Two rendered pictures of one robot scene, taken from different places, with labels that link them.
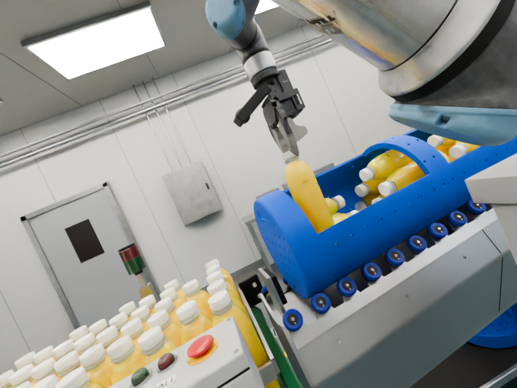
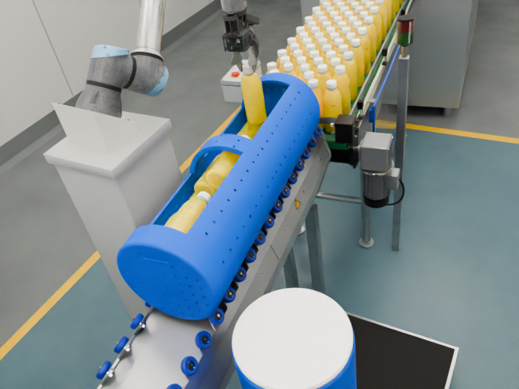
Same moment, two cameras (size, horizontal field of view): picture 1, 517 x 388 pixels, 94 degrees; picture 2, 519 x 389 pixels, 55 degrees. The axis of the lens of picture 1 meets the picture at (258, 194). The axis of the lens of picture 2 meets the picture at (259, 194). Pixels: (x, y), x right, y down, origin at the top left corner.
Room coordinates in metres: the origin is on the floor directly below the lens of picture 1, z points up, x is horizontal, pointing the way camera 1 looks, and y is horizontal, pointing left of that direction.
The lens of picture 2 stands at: (1.61, -1.28, 2.00)
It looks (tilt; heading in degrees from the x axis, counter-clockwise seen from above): 39 degrees down; 132
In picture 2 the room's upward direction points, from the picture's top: 11 degrees counter-clockwise
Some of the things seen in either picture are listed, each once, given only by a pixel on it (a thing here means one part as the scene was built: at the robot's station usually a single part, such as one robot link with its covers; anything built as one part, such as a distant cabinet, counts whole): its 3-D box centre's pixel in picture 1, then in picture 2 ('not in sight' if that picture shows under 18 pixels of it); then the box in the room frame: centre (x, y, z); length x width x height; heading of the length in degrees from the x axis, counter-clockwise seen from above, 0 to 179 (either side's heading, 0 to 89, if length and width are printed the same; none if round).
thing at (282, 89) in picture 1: (277, 98); (237, 29); (0.62, -0.14, 1.45); 0.09 x 0.08 x 0.12; 103
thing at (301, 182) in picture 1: (306, 193); (252, 95); (0.61, -0.11, 1.20); 0.07 x 0.07 x 0.19
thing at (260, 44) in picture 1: (248, 39); not in sight; (0.61, -0.13, 1.60); 0.09 x 0.08 x 0.11; 159
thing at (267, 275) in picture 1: (275, 292); not in sight; (0.63, 0.06, 0.99); 0.10 x 0.02 x 0.12; 13
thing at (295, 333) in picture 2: not in sight; (291, 336); (1.17, -0.77, 1.03); 0.28 x 0.28 x 0.01
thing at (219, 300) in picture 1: (220, 302); not in sight; (0.44, 0.15, 1.10); 0.04 x 0.04 x 0.02
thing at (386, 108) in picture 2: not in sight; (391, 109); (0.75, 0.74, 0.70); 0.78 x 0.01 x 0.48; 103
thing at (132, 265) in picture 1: (135, 264); (405, 36); (0.89, 0.52, 1.18); 0.06 x 0.06 x 0.05
